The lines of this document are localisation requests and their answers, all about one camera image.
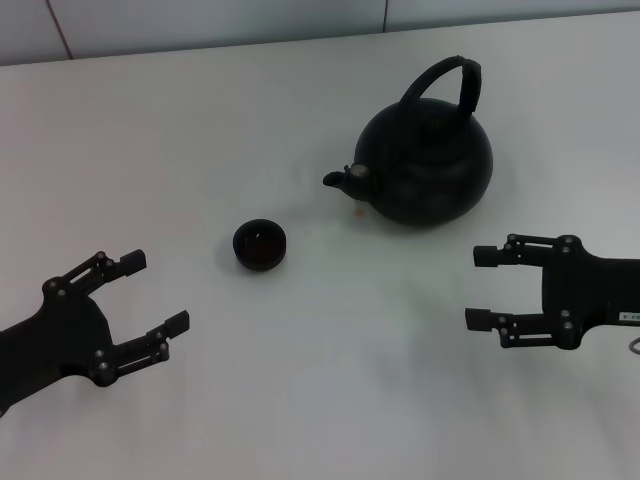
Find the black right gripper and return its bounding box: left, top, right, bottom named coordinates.
left=464, top=233, right=640, bottom=351

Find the small black teacup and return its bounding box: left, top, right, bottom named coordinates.
left=232, top=218, right=289, bottom=273

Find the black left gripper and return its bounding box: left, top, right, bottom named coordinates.
left=0, top=248, right=191, bottom=419

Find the black round teapot with handle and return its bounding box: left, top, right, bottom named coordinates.
left=322, top=55, right=495, bottom=227

